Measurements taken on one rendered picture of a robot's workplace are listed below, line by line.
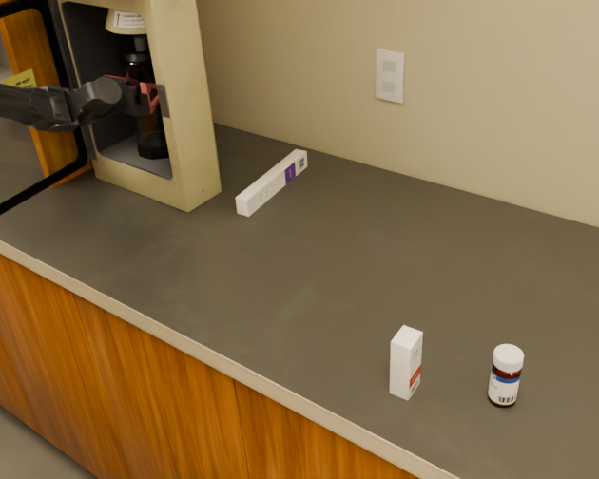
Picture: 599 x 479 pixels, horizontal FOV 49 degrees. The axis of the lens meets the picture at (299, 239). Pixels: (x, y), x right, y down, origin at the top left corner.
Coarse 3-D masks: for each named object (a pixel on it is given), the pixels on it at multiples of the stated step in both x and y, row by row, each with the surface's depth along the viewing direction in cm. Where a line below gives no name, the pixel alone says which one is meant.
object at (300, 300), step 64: (64, 192) 158; (128, 192) 157; (320, 192) 152; (384, 192) 150; (448, 192) 148; (64, 256) 136; (128, 256) 134; (192, 256) 133; (256, 256) 132; (320, 256) 130; (384, 256) 129; (448, 256) 128; (512, 256) 127; (576, 256) 126; (128, 320) 123; (192, 320) 116; (256, 320) 115; (320, 320) 114; (384, 320) 113; (448, 320) 112; (512, 320) 112; (576, 320) 111; (256, 384) 106; (320, 384) 102; (384, 384) 101; (448, 384) 101; (576, 384) 99; (384, 448) 93; (448, 448) 91; (512, 448) 90; (576, 448) 90
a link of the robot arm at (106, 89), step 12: (96, 84) 128; (108, 84) 130; (72, 96) 131; (84, 96) 128; (96, 96) 128; (108, 96) 129; (120, 96) 131; (72, 108) 132; (84, 108) 131; (96, 108) 131; (108, 108) 132; (72, 120) 133
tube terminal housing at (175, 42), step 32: (64, 0) 138; (96, 0) 131; (128, 0) 126; (160, 0) 124; (192, 0) 130; (160, 32) 126; (192, 32) 132; (160, 64) 129; (192, 64) 135; (192, 96) 138; (192, 128) 140; (192, 160) 143; (160, 192) 150; (192, 192) 146
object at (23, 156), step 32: (0, 32) 131; (32, 32) 137; (0, 64) 132; (32, 64) 139; (0, 128) 136; (32, 128) 143; (0, 160) 138; (32, 160) 145; (64, 160) 152; (0, 192) 140
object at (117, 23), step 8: (112, 16) 135; (120, 16) 133; (128, 16) 132; (136, 16) 132; (112, 24) 135; (120, 24) 133; (128, 24) 133; (136, 24) 132; (144, 24) 132; (120, 32) 134; (128, 32) 133; (136, 32) 133; (144, 32) 133
